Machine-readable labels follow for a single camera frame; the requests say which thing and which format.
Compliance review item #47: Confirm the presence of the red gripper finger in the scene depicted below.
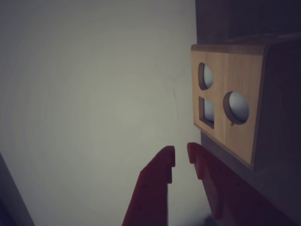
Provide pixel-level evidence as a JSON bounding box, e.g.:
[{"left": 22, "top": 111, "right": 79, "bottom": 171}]
[
  {"left": 187, "top": 142, "right": 301, "bottom": 226},
  {"left": 121, "top": 145, "right": 176, "bottom": 226}
]

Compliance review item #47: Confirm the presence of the wooden shape sorter box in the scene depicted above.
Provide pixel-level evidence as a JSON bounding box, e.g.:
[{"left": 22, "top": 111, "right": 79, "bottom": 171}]
[{"left": 190, "top": 32, "right": 301, "bottom": 170}]

